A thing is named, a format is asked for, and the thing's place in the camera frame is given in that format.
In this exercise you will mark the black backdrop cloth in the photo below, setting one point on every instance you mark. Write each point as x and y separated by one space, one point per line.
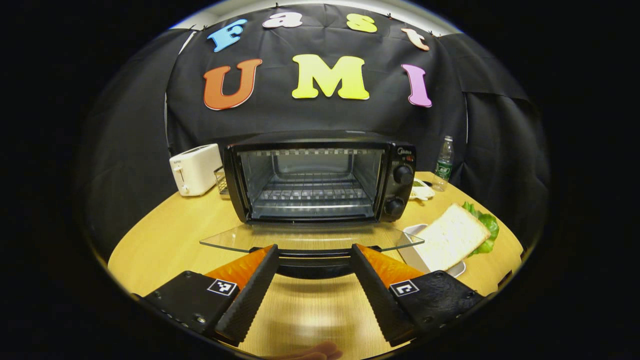
280 115

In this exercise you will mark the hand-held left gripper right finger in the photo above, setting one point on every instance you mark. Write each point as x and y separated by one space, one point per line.
380 295

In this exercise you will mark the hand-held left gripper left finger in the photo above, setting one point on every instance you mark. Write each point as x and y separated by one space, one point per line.
250 295

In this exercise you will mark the white rectangular tray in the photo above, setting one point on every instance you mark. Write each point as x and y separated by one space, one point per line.
411 257

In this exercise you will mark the white divided dish with beans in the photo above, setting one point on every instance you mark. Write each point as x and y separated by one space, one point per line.
424 192

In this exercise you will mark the white bread slice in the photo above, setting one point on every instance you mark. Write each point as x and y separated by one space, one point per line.
450 237

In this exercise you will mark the clear plastic water bottle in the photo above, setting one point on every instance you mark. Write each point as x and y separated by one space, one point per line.
443 170

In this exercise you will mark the green lettuce leaf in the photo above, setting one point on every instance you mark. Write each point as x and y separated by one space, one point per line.
490 225

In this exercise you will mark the white toaster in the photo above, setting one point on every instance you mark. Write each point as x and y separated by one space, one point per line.
195 170

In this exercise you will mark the black electric oven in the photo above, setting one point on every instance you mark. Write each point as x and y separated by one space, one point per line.
402 192

